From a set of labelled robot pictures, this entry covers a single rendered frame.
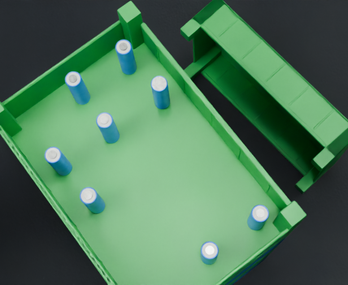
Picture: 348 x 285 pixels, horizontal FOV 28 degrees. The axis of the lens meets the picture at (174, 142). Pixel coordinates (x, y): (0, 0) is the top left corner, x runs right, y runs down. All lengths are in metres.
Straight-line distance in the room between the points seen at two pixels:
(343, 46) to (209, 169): 0.57
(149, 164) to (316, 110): 0.33
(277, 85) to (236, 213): 0.31
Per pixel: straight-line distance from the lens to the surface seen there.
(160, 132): 0.80
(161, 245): 0.77
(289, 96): 1.03
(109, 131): 0.75
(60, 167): 0.76
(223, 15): 1.07
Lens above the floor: 1.17
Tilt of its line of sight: 75 degrees down
